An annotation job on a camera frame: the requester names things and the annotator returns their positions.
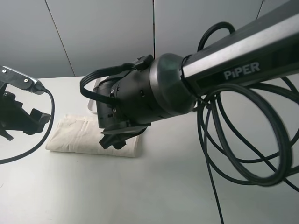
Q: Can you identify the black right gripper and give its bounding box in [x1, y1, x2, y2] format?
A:
[99, 120, 147, 150]

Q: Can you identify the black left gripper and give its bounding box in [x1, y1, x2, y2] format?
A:
[0, 82, 51, 135]

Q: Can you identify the cream white towel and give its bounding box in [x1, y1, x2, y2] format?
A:
[45, 114, 140, 157]

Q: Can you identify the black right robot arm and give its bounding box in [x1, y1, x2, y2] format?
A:
[96, 0, 299, 149]

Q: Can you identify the white rectangular plastic tray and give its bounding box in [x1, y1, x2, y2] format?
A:
[87, 78, 101, 114]

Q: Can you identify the black left camera cable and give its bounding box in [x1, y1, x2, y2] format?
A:
[0, 88, 56, 165]

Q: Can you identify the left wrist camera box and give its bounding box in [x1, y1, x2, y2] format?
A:
[0, 66, 47, 95]

